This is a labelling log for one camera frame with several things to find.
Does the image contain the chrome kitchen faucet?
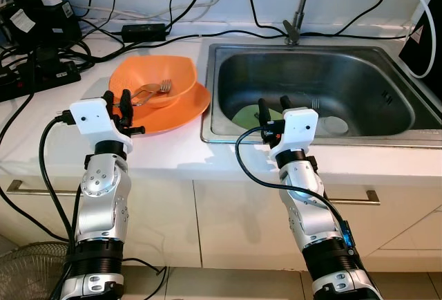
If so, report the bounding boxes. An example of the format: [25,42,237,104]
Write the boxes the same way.
[283,0,361,46]

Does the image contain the orange plastic bowl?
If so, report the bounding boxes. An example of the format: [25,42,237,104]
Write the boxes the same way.
[109,55,199,109]

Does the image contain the black power adapter brick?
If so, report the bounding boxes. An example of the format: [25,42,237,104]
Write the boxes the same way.
[122,24,168,44]

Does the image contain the light green plate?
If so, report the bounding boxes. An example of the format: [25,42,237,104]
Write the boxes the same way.
[231,104,284,129]

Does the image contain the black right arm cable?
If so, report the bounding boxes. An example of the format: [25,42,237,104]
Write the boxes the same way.
[235,127,349,245]

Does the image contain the wire fan guard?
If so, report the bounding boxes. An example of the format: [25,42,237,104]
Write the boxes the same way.
[0,241,70,300]

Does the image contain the metal fork with bronze handle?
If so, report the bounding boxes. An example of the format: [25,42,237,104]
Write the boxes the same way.
[142,79,173,100]

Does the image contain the black power strip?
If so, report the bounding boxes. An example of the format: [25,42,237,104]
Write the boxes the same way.
[0,58,82,102]

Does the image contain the black device with white label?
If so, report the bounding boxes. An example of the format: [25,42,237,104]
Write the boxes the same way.
[0,0,82,48]

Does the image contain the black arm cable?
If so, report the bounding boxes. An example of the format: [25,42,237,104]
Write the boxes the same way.
[38,112,78,259]
[235,127,349,245]

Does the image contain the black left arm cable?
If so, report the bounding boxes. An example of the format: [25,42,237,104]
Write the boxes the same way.
[38,112,78,259]

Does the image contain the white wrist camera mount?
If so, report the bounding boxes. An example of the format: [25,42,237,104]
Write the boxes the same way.
[269,108,320,166]
[69,98,133,154]

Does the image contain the orange plastic plate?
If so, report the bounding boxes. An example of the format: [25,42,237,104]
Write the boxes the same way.
[128,80,211,135]

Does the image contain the stainless steel sink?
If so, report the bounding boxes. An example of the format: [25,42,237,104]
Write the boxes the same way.
[201,41,442,147]

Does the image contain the long metal drawer handle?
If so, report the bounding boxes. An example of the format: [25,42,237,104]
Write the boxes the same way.
[323,188,381,206]
[6,179,87,196]

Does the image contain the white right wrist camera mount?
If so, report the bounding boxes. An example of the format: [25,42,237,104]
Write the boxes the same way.
[269,108,320,166]

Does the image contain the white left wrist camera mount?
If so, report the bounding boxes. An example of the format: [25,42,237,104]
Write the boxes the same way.
[69,98,133,154]

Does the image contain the black countertop appliance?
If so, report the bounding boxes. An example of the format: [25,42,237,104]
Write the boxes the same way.
[399,0,442,79]

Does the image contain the small white bowl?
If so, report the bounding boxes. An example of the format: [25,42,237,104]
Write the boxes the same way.
[314,115,350,136]

